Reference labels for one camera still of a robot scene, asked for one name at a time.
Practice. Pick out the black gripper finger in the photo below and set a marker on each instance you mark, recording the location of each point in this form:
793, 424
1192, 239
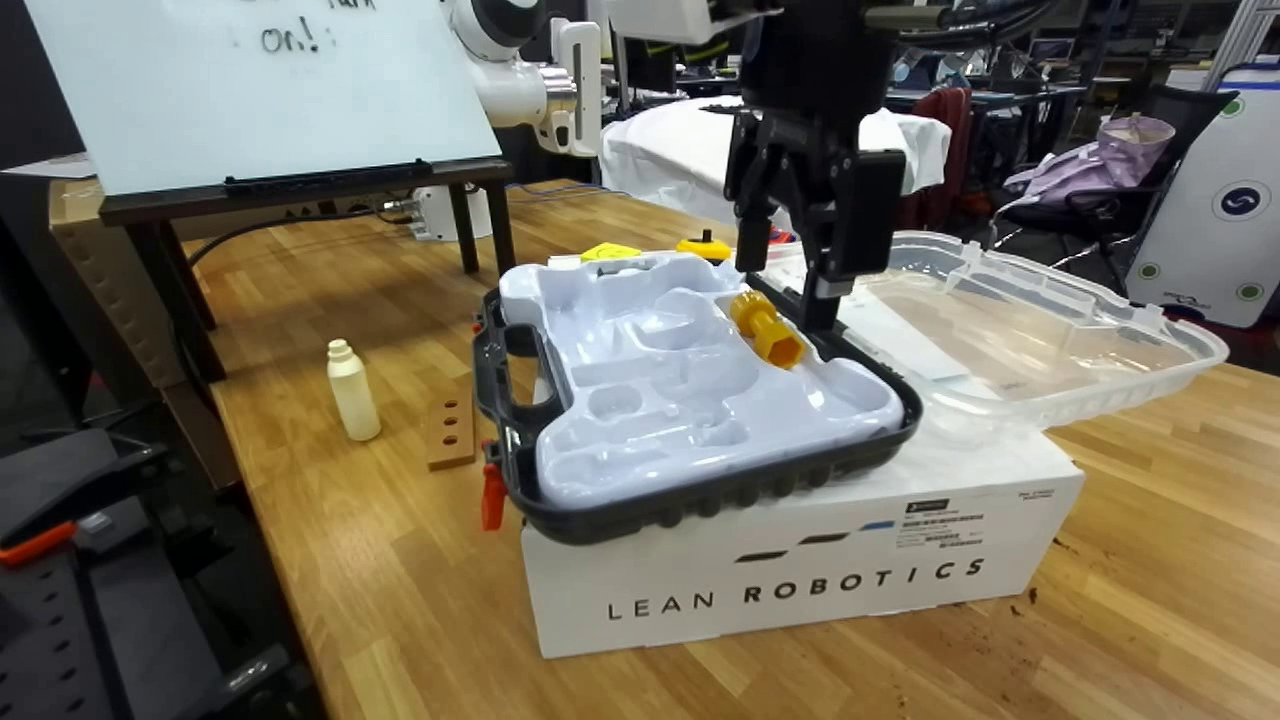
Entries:
867, 214
752, 184

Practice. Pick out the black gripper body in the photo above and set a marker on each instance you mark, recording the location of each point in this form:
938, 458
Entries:
822, 64

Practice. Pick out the yellow cylinder toy part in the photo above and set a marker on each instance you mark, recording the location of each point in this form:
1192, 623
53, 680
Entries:
767, 328

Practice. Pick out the clear plastic tool box lid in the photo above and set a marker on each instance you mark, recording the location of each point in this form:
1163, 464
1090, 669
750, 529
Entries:
1042, 335

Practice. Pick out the black tool box white insert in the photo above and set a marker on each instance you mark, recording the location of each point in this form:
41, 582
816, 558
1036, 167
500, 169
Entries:
667, 395

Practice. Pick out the white cardboard box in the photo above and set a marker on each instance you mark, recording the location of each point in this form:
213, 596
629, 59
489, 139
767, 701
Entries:
802, 574

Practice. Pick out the yellow round toy part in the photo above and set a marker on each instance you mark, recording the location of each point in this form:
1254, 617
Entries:
706, 246

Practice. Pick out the white cloth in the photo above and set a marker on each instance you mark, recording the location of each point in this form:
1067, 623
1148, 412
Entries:
667, 154

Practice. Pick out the dark red chair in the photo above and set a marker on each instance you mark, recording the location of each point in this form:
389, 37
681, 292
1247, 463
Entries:
949, 135

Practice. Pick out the yellow square toy block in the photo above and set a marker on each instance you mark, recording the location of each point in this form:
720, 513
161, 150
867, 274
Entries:
608, 249

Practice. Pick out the purple cloth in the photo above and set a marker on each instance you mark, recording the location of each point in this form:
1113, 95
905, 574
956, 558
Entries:
1087, 167

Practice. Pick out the black chair under cloth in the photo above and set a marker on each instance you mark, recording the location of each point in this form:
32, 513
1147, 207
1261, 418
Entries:
1174, 135

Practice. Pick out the white machine with round logo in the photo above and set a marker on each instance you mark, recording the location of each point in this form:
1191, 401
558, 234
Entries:
1223, 201

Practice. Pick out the wooden plate with holes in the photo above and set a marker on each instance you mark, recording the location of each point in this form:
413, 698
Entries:
452, 424

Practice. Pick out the cream plastic bottle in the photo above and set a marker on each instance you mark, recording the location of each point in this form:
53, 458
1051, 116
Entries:
355, 395

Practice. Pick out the black easel stand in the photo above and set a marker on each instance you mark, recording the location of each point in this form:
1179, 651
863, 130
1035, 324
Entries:
264, 194

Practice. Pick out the whiteboard with handwriting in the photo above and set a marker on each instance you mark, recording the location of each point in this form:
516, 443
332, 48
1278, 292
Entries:
203, 95

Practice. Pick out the black cart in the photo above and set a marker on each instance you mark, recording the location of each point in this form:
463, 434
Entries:
121, 625

